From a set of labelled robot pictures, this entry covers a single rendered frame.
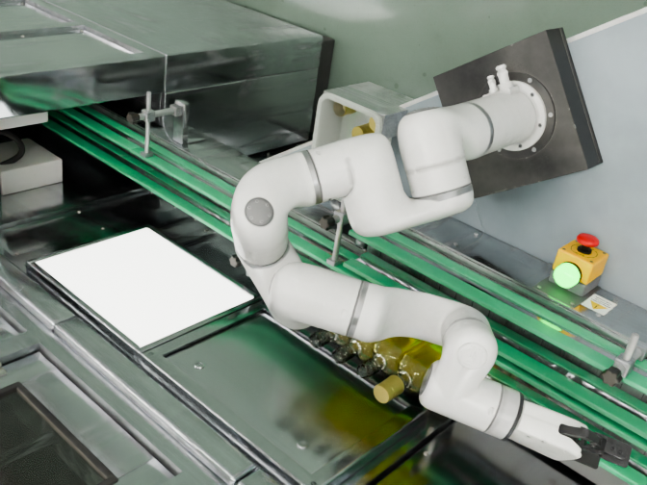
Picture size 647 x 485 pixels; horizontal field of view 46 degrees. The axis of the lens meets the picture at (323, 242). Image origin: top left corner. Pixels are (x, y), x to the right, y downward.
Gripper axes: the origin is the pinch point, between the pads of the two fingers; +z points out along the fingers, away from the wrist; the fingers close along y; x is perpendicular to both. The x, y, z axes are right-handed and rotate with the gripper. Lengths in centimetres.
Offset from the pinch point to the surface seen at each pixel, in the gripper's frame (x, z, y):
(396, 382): 1.9, -29.8, -19.8
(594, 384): 14.1, 1.7, -16.0
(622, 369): 14.5, 0.4, -3.6
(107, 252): 13, -98, -68
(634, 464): 4.3, 12.4, -17.5
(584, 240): 37.4, -7.8, -13.5
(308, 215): 36, -57, -52
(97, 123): 48, -121, -83
